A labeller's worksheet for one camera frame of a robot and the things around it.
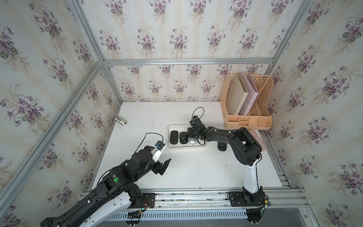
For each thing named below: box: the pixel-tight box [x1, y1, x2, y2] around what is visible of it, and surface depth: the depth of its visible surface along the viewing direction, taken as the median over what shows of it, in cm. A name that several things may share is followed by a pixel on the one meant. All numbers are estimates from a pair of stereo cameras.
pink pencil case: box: [248, 129, 267, 152], surface depth 99 cm
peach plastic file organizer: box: [219, 73, 275, 131], surface depth 104 cm
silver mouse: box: [189, 137, 198, 145], surface depth 95 cm
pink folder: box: [238, 71, 259, 116], surface depth 92 cm
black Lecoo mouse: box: [179, 131, 189, 145], surface depth 97 cm
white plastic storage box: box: [168, 123, 207, 148], surface depth 97 cm
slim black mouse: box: [170, 130, 179, 146], surface depth 98 cm
